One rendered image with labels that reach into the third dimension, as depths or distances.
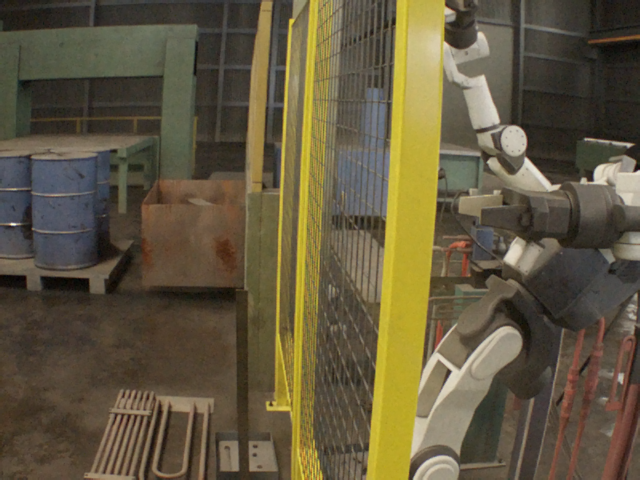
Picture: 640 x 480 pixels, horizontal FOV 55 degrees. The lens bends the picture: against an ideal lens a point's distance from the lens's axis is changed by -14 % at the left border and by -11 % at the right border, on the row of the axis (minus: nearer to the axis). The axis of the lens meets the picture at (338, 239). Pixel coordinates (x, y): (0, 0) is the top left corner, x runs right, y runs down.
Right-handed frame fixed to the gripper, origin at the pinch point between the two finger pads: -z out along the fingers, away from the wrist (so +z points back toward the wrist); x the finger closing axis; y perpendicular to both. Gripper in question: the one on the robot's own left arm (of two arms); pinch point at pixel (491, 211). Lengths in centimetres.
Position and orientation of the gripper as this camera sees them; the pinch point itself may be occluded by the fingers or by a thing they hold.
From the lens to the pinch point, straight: 86.5
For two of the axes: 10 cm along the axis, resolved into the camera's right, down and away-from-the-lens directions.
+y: -0.5, 9.8, 2.0
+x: 1.3, 2.0, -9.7
